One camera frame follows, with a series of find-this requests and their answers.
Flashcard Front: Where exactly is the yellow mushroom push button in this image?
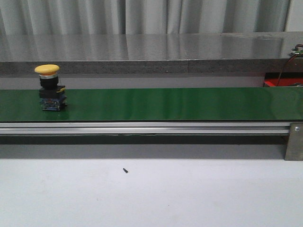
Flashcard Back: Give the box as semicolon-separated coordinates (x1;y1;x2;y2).
35;64;67;112

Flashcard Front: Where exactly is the grey stone-look shelf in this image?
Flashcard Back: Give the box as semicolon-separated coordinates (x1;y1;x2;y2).
0;32;303;75

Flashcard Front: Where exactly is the green conveyor belt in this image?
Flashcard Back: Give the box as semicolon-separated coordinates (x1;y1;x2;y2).
0;87;303;122

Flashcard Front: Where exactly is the red bin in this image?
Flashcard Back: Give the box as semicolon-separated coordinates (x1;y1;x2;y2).
263;72;303;87

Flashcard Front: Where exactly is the small green circuit board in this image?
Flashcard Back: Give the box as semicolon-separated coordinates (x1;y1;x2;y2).
289;45;303;57

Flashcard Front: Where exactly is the grey curtain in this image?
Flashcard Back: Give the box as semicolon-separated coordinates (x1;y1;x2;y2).
0;0;290;35

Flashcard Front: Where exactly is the aluminium conveyor rail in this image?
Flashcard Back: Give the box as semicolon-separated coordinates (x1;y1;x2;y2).
0;122;291;135

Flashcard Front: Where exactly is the metal conveyor bracket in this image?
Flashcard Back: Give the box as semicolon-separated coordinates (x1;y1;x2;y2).
285;122;303;161

